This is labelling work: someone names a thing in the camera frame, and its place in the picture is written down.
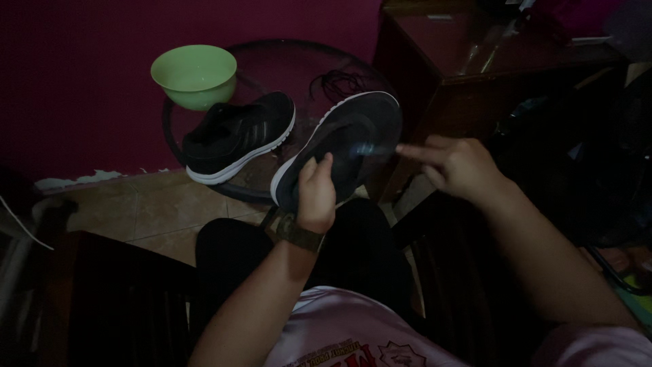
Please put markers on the person's left hand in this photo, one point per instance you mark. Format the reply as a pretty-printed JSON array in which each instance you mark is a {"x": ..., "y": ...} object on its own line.
[{"x": 317, "y": 199}]

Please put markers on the person's right hand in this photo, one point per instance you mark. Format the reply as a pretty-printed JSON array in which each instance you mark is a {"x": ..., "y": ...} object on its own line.
[{"x": 461, "y": 165}]

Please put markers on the black sneaker with plain side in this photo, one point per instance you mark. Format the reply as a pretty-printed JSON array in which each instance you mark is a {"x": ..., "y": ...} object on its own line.
[{"x": 341, "y": 145}]

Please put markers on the olive wrist watch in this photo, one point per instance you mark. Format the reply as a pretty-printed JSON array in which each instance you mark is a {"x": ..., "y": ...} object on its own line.
[{"x": 297, "y": 232}]

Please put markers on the person's black trousers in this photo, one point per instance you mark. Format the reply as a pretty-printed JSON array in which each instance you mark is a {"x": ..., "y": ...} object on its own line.
[{"x": 326, "y": 255}]

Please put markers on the dark wooden cabinet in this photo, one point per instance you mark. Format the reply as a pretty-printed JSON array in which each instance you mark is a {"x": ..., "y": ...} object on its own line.
[{"x": 489, "y": 71}]

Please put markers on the black sneaker with striped side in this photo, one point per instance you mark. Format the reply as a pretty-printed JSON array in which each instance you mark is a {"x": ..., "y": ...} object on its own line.
[{"x": 237, "y": 137}]

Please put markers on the round glass side table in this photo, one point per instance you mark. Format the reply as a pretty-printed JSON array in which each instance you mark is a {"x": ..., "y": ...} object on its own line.
[{"x": 277, "y": 102}]

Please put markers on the black shoelace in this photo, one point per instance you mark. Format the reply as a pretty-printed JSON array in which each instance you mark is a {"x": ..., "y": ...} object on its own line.
[{"x": 339, "y": 84}]

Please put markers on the person's white printed shirt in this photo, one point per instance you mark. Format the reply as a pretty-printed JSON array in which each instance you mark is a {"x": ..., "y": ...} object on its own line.
[{"x": 407, "y": 336}]

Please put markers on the green plastic bowl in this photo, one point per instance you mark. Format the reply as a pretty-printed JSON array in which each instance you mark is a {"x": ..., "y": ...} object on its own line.
[{"x": 194, "y": 76}]

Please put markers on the dark wooden chair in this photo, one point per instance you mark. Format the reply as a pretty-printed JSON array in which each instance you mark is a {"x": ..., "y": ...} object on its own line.
[{"x": 117, "y": 300}]

